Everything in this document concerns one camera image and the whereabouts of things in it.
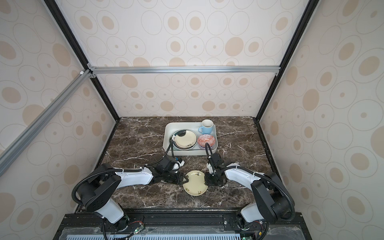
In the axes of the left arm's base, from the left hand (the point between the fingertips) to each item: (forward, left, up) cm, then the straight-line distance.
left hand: (190, 180), depth 84 cm
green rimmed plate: (+31, +14, -1) cm, 34 cm away
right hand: (0, -10, -4) cm, 11 cm away
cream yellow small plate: (+29, +5, -1) cm, 30 cm away
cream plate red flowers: (-2, -3, -3) cm, 5 cm away
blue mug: (+35, -11, +5) cm, 37 cm away
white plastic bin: (+40, +16, -1) cm, 43 cm away
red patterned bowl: (+28, -9, +1) cm, 29 cm away
